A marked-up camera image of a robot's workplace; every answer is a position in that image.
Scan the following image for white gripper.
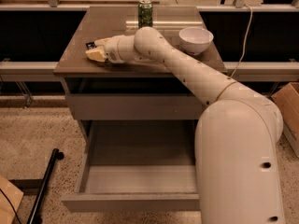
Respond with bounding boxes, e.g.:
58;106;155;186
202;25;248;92
86;35;122;63

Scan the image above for dark blue rxbar wrapper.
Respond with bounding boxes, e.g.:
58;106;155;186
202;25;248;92
86;42;96;49

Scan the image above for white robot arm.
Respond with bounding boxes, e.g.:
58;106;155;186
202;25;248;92
86;27;286;224

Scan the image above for grey drawer cabinet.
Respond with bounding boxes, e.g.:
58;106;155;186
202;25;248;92
53;5;228;166

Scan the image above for grey middle drawer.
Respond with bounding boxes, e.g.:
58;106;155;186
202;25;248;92
65;94;203;120

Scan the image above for open grey bottom drawer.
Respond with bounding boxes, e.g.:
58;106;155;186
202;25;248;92
62;120;199;212

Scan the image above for green soda can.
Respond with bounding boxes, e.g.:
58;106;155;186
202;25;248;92
137;0;153;28

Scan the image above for white ceramic bowl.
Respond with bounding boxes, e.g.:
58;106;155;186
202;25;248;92
178;27;214;55

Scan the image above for black metal stand pole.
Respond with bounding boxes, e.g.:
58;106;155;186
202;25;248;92
8;147;65;224

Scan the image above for cardboard piece bottom left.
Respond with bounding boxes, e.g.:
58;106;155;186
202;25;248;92
0;175;23;224

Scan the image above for cardboard box right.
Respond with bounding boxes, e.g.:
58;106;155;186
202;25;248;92
272;82;299;157

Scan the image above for white power cable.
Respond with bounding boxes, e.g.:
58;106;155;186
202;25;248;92
229;4;254;79

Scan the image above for black cable bottom left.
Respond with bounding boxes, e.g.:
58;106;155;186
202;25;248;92
0;189;22;224

